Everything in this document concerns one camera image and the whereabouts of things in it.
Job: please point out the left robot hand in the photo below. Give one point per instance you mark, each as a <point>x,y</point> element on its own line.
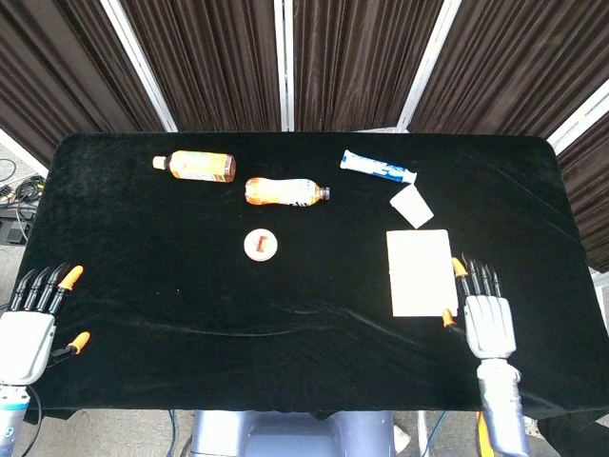
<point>24,345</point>

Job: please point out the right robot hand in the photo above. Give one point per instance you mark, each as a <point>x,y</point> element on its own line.
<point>490,326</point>

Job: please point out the white book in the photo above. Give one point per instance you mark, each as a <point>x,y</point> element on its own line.
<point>421,273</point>

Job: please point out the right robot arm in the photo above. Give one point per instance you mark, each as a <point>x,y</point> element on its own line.
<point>504,409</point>

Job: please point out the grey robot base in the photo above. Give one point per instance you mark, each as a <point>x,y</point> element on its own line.
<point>295,434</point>

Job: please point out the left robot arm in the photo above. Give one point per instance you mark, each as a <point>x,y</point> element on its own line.
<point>10,419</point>

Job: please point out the black equipment box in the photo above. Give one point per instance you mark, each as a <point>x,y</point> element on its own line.
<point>10,228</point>

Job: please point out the white metal table leg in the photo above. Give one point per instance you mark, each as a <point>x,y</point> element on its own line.
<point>422,434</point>

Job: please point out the white shoe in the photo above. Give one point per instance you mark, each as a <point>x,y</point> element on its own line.
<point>400,438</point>

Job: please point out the small white paper cup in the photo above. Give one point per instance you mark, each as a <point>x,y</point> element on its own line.
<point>412,205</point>

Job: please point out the black velvet tablecloth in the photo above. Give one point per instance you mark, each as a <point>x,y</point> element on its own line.
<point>190,309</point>

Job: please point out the blue white toothpaste tube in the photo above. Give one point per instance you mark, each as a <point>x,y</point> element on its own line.
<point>376,167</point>

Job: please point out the round white tin red label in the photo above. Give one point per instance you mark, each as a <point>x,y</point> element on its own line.
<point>261,244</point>

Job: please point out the orange drink bottle dark cap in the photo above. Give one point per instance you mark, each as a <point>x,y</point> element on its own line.
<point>285,191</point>

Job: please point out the amber tea bottle white cap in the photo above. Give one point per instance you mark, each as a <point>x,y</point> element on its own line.
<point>197,165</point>

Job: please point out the brown pleated curtain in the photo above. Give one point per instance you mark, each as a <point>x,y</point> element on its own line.
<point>371,62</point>

